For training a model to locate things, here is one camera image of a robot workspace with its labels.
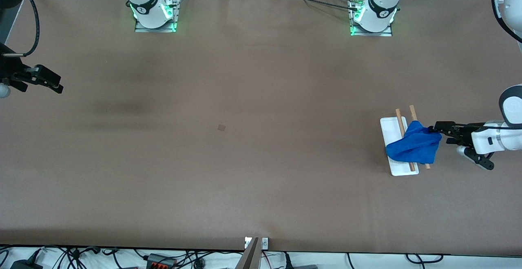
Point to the black power brick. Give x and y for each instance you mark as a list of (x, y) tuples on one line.
[(24, 265)]

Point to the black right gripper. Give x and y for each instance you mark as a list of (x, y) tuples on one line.
[(9, 72)]

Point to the blue microfibre towel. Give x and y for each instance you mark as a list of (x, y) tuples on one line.
[(416, 146)]

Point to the black floor plug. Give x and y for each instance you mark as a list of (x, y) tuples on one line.
[(288, 261)]

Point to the small metal edge bracket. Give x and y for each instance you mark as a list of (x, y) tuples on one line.
[(265, 243)]

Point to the wooden rack rod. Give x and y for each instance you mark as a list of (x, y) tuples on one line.
[(413, 114), (400, 122)]

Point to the white towel rack base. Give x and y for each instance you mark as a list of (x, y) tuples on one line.
[(391, 128)]

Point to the grey camera stand pole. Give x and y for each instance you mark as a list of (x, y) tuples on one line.
[(249, 258)]

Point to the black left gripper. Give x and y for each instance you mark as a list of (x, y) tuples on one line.
[(463, 134)]

